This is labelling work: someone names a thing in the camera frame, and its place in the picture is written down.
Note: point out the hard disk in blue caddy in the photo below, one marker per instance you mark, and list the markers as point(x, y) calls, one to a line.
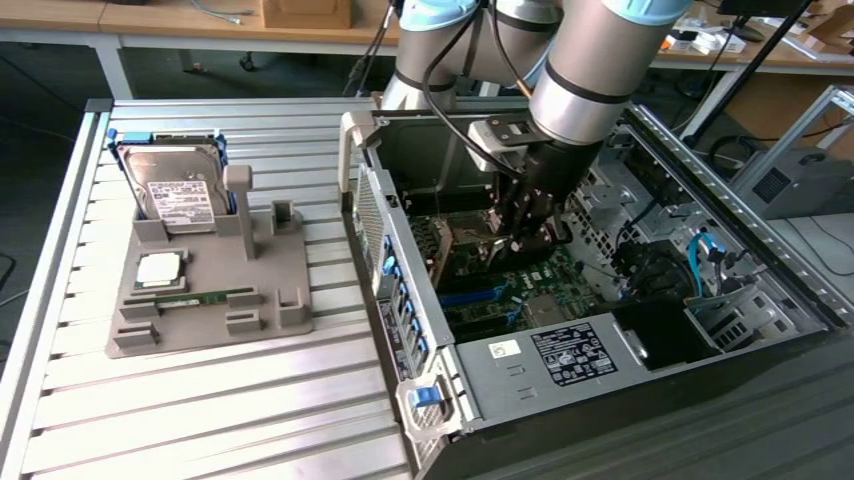
point(173, 190)

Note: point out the black monitor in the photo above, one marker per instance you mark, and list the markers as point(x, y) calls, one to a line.
point(754, 5)

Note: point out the metal disk bay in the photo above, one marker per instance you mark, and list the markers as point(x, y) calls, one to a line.
point(727, 325)

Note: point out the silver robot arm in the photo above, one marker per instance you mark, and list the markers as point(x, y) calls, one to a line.
point(587, 75)

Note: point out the silver chipset heatsink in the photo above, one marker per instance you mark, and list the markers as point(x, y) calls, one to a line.
point(547, 311)

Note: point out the silver CPU chip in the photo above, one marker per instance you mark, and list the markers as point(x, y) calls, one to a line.
point(160, 270)

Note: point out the small white box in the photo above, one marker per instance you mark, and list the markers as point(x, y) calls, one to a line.
point(721, 46)

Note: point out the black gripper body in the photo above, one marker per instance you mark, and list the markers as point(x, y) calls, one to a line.
point(556, 170)

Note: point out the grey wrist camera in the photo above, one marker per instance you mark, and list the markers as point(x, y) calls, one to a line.
point(496, 137)

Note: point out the grey printed parts rack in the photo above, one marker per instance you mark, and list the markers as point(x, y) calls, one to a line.
point(220, 270)

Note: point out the green RAM stick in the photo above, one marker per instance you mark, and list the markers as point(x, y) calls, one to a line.
point(193, 299)

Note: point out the CPU socket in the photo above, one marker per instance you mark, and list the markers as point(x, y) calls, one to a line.
point(467, 224)

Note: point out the brown cardboard box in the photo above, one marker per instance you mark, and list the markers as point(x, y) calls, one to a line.
point(300, 12)

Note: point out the blue case latch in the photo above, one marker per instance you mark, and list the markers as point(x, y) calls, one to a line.
point(423, 397)

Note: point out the metal drive cage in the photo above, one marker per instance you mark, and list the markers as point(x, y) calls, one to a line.
point(620, 200)

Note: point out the grey computer tower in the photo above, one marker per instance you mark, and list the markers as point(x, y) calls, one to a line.
point(801, 190)

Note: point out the black stand pole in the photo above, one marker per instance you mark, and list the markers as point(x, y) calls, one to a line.
point(757, 65)

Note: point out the small orange black box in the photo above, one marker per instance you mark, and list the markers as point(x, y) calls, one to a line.
point(683, 35)

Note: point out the long blue expansion slot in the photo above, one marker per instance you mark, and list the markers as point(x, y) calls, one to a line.
point(474, 296)

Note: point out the folded brown cardboard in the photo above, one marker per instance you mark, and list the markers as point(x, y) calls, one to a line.
point(837, 25)

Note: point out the aluminium profile frame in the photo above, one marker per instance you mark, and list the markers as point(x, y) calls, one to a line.
point(817, 112)

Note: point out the open PC case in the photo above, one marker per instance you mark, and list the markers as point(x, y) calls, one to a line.
point(368, 200)

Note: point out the green motherboard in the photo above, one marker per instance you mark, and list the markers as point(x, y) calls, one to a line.
point(560, 295)

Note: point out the grey power supply unit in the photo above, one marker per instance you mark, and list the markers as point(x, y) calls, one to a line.
point(507, 385)

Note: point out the graphics card with black fan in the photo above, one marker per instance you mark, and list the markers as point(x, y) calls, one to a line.
point(467, 255)

